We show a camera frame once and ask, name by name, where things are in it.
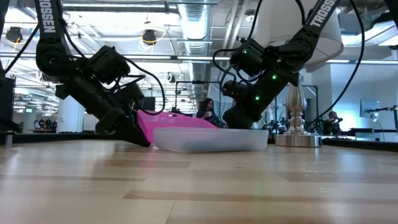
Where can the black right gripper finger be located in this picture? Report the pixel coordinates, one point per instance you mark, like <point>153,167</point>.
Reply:
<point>237,119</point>

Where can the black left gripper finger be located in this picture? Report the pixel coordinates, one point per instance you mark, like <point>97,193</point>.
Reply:
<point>130,130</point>

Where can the clear plastic supply box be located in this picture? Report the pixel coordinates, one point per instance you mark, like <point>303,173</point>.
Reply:
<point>211,141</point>

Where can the pink plastic box lid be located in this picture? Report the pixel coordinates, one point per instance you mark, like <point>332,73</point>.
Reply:
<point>168,123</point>

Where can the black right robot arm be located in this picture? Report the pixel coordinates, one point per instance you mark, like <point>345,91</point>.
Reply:
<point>320,15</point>

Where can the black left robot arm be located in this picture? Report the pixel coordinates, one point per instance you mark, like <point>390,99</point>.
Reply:
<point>49,18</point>

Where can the white building column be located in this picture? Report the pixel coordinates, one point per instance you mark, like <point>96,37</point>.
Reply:
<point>70,118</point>

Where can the person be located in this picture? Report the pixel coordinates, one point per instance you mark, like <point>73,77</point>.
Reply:
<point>332,119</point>
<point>206,107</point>

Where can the black computer monitor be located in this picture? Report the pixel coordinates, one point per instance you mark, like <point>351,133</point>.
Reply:
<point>150,102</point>

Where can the white shade silver table lamp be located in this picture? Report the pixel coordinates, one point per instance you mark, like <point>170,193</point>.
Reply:
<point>295,105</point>

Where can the black ceiling device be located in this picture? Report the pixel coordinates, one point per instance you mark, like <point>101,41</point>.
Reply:
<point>14,34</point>
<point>149,36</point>

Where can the black cabinet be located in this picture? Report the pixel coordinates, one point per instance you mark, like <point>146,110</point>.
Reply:
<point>6,102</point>

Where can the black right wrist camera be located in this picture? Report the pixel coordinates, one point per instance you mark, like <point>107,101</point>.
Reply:
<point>233,88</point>

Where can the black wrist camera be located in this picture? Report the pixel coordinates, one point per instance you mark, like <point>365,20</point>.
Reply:
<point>133,96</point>
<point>233,88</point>

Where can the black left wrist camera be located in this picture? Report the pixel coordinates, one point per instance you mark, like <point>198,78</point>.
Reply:
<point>133,96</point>

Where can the black metal table frame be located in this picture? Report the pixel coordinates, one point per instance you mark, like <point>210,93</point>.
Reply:
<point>46,137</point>

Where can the small silver post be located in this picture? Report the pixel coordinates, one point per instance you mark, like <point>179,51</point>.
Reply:
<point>8,140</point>

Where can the wall mounted screen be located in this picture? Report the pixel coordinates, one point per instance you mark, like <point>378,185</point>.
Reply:
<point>368,107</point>

